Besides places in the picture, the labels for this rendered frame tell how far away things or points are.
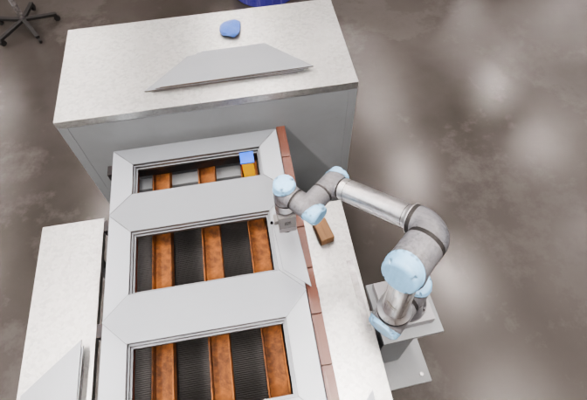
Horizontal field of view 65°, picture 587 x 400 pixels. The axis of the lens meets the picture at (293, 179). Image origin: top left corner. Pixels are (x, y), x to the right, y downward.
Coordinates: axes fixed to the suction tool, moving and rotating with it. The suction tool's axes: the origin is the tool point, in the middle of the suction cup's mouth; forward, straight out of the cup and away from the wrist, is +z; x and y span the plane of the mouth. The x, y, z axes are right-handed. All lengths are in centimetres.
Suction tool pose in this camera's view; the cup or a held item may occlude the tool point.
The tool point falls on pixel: (286, 227)
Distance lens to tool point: 176.7
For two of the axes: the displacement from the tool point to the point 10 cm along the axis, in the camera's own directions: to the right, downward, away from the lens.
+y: 1.9, 8.2, -5.4
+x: 9.8, -1.7, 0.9
